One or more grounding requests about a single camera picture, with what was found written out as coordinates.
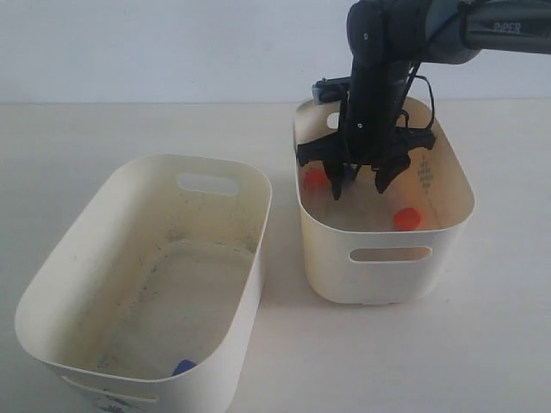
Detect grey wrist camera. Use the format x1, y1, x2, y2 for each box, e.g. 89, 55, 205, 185
312, 77, 350, 105

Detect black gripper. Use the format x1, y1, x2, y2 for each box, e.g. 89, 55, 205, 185
296, 61, 436, 200

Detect blue-capped tube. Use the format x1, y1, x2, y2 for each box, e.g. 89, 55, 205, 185
171, 359, 197, 376
344, 163, 361, 183

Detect cream plastic bin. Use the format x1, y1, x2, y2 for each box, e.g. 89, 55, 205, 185
295, 97, 475, 305
15, 154, 272, 412

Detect red-capped tube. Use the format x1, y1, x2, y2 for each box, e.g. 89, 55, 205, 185
302, 169, 331, 191
393, 207, 422, 231

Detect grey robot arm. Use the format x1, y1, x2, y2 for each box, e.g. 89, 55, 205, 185
296, 1, 550, 199

